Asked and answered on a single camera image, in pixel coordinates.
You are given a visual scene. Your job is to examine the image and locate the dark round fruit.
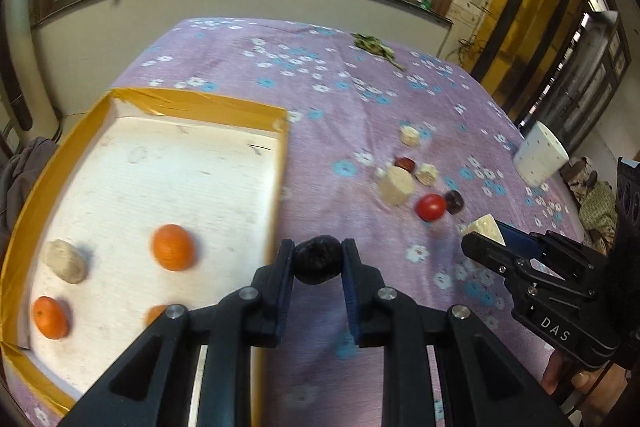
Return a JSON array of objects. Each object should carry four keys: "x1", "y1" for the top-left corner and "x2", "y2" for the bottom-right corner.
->
[{"x1": 444, "y1": 190, "x2": 464, "y2": 215}]

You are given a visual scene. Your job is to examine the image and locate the red tomato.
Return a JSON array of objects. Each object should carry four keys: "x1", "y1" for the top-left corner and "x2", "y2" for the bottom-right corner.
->
[{"x1": 414, "y1": 194, "x2": 447, "y2": 222}]

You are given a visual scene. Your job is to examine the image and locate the small beige corn chunk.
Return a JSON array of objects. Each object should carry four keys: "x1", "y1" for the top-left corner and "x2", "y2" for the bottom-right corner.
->
[{"x1": 414, "y1": 164, "x2": 439, "y2": 186}]

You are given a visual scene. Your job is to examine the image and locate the small orange mandarin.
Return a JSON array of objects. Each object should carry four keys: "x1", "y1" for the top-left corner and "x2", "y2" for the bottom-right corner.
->
[{"x1": 32, "y1": 296, "x2": 70, "y2": 340}]

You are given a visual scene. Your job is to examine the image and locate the red jujube date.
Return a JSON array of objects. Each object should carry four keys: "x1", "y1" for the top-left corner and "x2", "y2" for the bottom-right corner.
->
[{"x1": 394, "y1": 157, "x2": 416, "y2": 173}]

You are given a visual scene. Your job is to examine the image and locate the large beige corn piece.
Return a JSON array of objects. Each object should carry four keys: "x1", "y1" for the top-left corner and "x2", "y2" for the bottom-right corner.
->
[{"x1": 378, "y1": 166, "x2": 416, "y2": 206}]

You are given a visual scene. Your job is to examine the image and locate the large orange mandarin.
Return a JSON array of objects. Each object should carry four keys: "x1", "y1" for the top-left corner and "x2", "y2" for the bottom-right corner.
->
[{"x1": 151, "y1": 225, "x2": 196, "y2": 271}]

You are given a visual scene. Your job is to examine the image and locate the dark purple plum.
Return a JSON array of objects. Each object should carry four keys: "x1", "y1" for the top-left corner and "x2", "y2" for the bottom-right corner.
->
[{"x1": 292, "y1": 235, "x2": 344, "y2": 285}]

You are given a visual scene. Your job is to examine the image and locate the person's hand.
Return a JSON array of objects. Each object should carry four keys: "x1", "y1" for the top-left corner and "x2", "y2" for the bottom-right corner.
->
[{"x1": 540, "y1": 350, "x2": 629, "y2": 426}]

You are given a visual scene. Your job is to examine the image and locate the white dotted paper cup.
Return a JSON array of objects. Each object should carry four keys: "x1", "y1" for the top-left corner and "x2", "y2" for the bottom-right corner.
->
[{"x1": 513, "y1": 121, "x2": 570, "y2": 187}]

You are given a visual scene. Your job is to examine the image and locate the purple floral tablecloth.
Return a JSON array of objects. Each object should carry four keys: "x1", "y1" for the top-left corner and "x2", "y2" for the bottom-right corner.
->
[{"x1": 117, "y1": 18, "x2": 582, "y2": 377}]

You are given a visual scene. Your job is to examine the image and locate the yellow-rimmed white tray box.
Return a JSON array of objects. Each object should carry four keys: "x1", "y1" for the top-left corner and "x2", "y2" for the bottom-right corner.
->
[{"x1": 1, "y1": 88, "x2": 288, "y2": 426}]

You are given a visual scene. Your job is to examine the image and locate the green dried leaves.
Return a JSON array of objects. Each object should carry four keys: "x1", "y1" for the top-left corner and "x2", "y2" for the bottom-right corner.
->
[{"x1": 352, "y1": 34, "x2": 405, "y2": 72}]

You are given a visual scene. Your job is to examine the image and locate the grey jacket on chair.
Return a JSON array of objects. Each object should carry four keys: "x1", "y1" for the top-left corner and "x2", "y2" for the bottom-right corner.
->
[{"x1": 0, "y1": 136, "x2": 58, "y2": 258}]

